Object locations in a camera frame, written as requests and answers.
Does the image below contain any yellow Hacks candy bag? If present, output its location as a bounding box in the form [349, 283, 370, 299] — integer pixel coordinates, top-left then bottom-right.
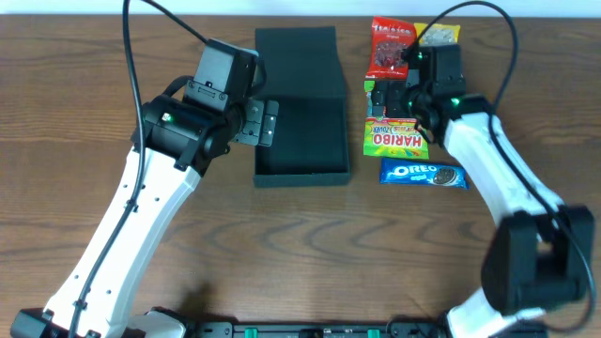
[420, 23, 460, 45]

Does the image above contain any red candy bag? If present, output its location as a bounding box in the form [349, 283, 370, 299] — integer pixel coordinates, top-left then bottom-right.
[365, 17, 416, 81]

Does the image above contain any black gift box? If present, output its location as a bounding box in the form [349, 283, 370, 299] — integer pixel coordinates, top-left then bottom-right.
[254, 26, 351, 188]

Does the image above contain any green Haribo gummy bag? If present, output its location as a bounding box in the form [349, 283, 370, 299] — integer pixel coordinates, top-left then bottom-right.
[362, 80, 429, 160]

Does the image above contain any blue Oreo cookie pack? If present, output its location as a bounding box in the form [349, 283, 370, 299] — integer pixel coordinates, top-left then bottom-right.
[379, 158, 470, 190]

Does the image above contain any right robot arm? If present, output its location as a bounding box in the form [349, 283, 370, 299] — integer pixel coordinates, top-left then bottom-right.
[380, 43, 596, 337]

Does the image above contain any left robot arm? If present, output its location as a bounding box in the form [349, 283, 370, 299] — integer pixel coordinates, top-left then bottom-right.
[10, 39, 279, 338]

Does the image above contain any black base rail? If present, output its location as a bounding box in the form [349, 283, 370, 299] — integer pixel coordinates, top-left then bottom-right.
[187, 321, 549, 338]

